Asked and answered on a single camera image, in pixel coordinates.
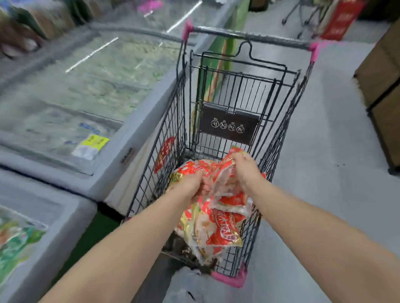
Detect person's right hand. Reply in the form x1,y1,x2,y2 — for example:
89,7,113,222
231,152,266,194

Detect person's left hand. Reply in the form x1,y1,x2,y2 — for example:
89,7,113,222
180,170,208,205

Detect red dumpling packet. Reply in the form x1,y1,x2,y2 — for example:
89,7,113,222
167,146,266,216

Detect grey freezer with green front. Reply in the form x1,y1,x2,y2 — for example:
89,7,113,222
0,168,98,303

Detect black wire shopping cart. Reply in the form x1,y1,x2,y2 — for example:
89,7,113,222
123,20,321,289

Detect green dumpling packets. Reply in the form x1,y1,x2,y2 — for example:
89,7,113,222
0,206,48,285

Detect person's right forearm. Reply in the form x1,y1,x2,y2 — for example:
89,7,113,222
247,181,400,303

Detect person's left forearm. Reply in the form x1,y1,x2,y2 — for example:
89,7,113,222
39,184,200,303

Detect black cart seat panel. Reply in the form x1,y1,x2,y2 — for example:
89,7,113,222
199,103,262,146

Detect grey freezer with loose dumplings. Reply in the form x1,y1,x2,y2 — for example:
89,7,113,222
0,23,219,216

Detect person's light trouser leg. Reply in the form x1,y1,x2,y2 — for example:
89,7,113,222
162,267,219,303

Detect red round sticker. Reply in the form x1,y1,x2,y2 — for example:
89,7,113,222
153,136,176,174

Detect clear sleeve with yellow tags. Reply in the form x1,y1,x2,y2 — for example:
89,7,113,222
71,134,110,161

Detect clear frozen bags blue print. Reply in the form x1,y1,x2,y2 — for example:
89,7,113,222
18,112,107,156

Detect grey metal trolley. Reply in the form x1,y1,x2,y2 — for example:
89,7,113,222
281,0,332,40

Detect wooden display stand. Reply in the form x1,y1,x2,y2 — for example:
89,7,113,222
248,0,270,12

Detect red box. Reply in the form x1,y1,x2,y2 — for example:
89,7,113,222
320,0,366,41

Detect tan bread bag green band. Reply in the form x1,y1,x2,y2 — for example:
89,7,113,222
9,0,75,40

